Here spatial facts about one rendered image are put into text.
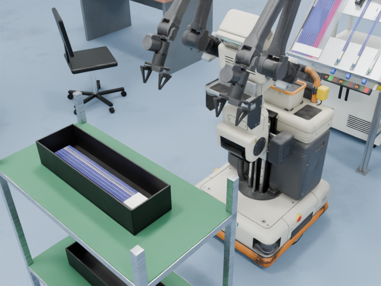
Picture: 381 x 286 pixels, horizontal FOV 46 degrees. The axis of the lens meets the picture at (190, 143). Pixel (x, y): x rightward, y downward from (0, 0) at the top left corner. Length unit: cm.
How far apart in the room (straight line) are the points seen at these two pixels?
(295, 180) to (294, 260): 48
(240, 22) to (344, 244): 152
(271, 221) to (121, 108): 203
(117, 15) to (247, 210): 373
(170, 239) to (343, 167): 217
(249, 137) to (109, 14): 374
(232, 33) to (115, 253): 105
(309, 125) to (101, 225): 123
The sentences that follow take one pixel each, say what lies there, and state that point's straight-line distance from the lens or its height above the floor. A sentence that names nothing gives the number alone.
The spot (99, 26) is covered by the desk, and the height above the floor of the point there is 12.
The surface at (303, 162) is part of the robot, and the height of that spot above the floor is 58.
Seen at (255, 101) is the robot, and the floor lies 103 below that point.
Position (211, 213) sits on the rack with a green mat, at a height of 95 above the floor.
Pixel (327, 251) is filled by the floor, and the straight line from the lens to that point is 283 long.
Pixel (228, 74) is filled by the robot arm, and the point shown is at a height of 131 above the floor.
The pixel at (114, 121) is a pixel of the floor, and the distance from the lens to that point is 389.
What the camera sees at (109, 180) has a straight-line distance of 167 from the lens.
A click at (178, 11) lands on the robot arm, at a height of 141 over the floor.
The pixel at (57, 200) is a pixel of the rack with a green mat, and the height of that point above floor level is 95.
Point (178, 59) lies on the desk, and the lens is 463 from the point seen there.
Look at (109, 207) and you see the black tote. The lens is 156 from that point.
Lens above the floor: 204
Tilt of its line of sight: 35 degrees down
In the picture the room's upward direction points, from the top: 1 degrees counter-clockwise
